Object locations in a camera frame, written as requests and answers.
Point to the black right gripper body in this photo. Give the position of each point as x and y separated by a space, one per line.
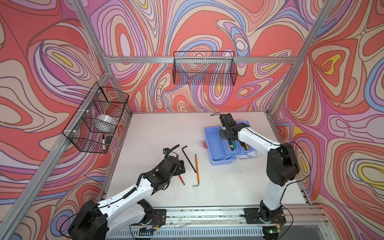
224 134

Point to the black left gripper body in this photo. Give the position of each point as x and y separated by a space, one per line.
177 171

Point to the white and blue tool box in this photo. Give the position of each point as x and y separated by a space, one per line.
220 152

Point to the black hex key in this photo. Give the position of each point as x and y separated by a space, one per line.
188 159

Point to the orange handled screwdriver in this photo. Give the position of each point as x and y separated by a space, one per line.
197 171

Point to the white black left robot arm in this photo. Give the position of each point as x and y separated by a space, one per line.
98 221

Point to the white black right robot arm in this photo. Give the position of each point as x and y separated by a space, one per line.
282 164

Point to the silver tape roll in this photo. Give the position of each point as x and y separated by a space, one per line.
104 120

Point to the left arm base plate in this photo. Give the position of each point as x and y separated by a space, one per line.
156 218

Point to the black wire basket back wall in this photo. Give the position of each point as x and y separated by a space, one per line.
204 68

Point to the black wire basket wall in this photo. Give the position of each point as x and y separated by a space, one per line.
204 68
99 100

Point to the black wire basket left wall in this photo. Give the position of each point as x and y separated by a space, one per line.
99 100

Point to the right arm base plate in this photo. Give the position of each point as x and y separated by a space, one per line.
264 216

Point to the aluminium front rail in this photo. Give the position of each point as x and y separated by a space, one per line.
227 216

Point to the aluminium corner frame post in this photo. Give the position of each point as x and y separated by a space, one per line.
313 32

